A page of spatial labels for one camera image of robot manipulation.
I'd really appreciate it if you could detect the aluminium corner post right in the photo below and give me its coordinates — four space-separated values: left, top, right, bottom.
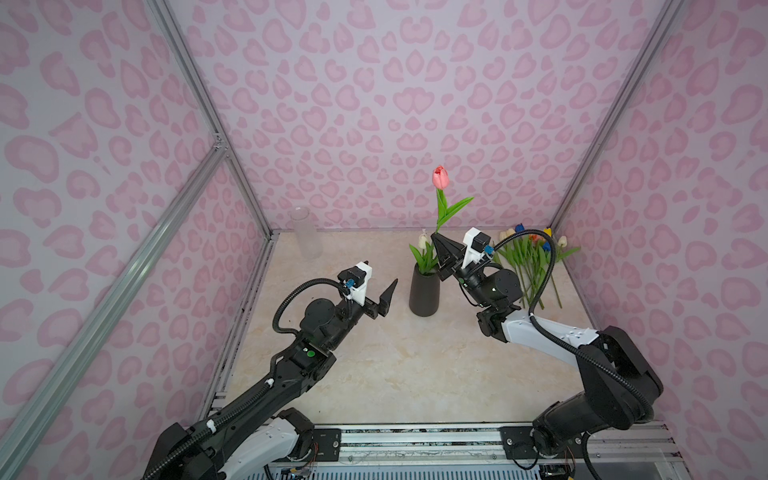
550 0 687 232

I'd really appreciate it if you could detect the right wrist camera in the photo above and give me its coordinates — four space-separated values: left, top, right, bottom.
461 228 495 268

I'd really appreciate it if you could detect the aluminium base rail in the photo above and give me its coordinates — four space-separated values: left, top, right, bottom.
239 422 685 480

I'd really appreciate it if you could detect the dark grey vase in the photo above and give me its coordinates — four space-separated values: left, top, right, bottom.
409 264 441 317

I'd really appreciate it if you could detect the pink tulip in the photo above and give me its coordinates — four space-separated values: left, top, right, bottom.
432 166 474 232

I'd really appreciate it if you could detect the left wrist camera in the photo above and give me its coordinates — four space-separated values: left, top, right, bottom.
337 261 373 306

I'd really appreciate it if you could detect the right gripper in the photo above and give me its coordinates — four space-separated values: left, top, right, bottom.
432 236 495 310

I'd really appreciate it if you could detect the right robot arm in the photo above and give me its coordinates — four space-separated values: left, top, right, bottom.
431 228 664 458

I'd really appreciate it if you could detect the clear plastic cup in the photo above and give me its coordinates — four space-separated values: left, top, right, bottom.
289 206 322 260

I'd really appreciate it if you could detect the aluminium frame left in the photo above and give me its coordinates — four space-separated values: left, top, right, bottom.
1 1 263 479

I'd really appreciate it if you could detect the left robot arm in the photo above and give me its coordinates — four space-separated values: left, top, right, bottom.
143 266 397 479

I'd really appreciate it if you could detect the blue tulip front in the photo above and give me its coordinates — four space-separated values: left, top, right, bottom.
539 241 563 308

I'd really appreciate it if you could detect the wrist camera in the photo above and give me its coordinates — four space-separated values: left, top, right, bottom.
337 261 373 306
461 228 495 268

